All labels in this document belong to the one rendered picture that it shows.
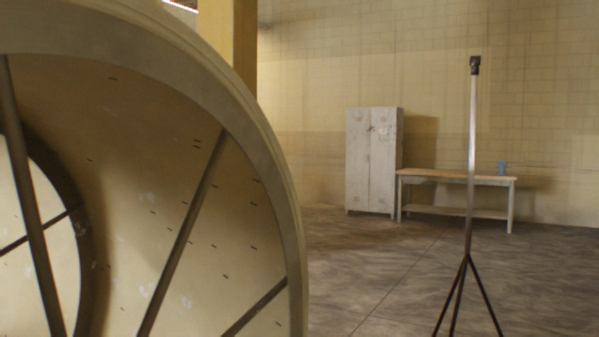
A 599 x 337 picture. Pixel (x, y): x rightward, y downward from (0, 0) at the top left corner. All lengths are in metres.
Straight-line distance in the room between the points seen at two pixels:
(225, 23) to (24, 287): 3.55
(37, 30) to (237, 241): 1.00
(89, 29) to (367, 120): 7.32
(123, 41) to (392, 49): 8.24
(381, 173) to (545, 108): 2.92
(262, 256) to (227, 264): 0.16
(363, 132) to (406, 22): 2.31
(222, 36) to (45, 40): 4.50
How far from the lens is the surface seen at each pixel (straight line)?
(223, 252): 1.61
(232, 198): 1.45
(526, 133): 8.48
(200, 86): 0.99
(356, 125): 8.03
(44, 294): 0.81
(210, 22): 5.34
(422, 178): 7.53
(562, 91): 8.52
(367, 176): 8.00
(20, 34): 0.75
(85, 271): 2.10
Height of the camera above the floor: 1.51
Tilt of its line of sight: 5 degrees down
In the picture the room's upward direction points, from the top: 1 degrees clockwise
